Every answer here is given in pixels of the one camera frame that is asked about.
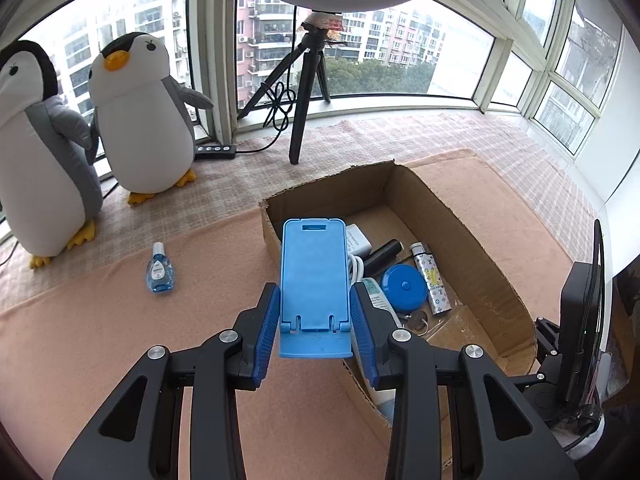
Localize black inline light controller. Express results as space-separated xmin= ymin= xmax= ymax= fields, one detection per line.
xmin=194 ymin=144 xmax=239 ymax=161

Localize black ring light cable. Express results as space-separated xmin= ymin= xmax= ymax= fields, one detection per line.
xmin=237 ymin=82 xmax=302 ymax=154

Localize cardboard box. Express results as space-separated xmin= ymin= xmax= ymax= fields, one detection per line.
xmin=258 ymin=160 xmax=537 ymax=429

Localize white and blue lotion tube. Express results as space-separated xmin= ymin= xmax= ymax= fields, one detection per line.
xmin=352 ymin=277 xmax=402 ymax=419

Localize checked beige mat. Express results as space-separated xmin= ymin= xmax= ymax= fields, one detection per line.
xmin=0 ymin=111 xmax=609 ymax=312

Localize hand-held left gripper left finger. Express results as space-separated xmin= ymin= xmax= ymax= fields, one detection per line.
xmin=52 ymin=282 xmax=282 ymax=480

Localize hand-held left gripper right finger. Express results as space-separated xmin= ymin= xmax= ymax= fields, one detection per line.
xmin=349 ymin=282 xmax=580 ymax=480

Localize black tripod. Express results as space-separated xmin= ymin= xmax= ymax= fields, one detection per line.
xmin=236 ymin=11 xmax=346 ymax=166

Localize keys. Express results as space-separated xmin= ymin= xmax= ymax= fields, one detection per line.
xmin=402 ymin=309 xmax=430 ymax=336

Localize patterned lighter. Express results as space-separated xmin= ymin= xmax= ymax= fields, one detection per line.
xmin=409 ymin=242 xmax=448 ymax=316

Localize black cylinder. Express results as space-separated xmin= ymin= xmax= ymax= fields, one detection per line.
xmin=362 ymin=239 xmax=403 ymax=267

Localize small penguin plush toy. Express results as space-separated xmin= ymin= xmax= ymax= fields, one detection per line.
xmin=88 ymin=32 xmax=215 ymax=205

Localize blue phone stand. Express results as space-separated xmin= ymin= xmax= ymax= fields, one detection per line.
xmin=277 ymin=217 xmax=354 ymax=360

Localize small blue liquid bottle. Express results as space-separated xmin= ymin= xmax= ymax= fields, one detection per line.
xmin=145 ymin=242 xmax=177 ymax=295

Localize large penguin plush toy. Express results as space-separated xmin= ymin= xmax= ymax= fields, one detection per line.
xmin=0 ymin=40 xmax=105 ymax=269

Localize round blue tape measure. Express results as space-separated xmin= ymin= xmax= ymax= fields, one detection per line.
xmin=380 ymin=264 xmax=426 ymax=314

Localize white wall charger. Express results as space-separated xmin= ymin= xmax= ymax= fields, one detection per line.
xmin=345 ymin=224 xmax=374 ymax=257

